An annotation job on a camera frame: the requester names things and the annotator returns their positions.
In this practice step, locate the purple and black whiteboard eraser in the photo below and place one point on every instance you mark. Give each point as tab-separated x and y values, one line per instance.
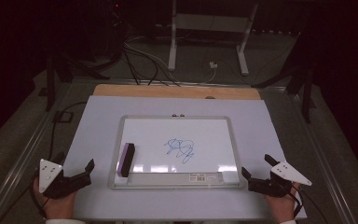
126	159

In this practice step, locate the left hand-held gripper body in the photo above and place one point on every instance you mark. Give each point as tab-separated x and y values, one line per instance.
48	175

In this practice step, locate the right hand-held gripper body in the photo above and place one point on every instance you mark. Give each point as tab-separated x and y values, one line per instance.
287	174

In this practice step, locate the person's right hand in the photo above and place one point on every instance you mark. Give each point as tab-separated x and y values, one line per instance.
281	207

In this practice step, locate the aluminium rail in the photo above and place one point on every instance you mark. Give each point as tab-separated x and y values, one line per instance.
21	155
320	155

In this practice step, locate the black square floor plate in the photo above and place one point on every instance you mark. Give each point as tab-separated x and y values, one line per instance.
62	116

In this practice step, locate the large white sheet board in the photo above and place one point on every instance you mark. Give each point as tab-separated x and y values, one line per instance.
174	105

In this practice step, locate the person's left hand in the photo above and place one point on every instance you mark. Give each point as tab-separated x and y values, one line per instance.
57	207

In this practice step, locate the silver-framed whiteboard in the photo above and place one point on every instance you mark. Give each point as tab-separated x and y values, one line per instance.
180	146

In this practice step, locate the white plug adapter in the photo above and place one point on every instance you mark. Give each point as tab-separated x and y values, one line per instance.
213	65

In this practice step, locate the black tripod stand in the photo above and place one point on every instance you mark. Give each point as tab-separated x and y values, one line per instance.
306	93
51	81

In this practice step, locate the white metal stand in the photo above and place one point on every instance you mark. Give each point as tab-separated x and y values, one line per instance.
172	37

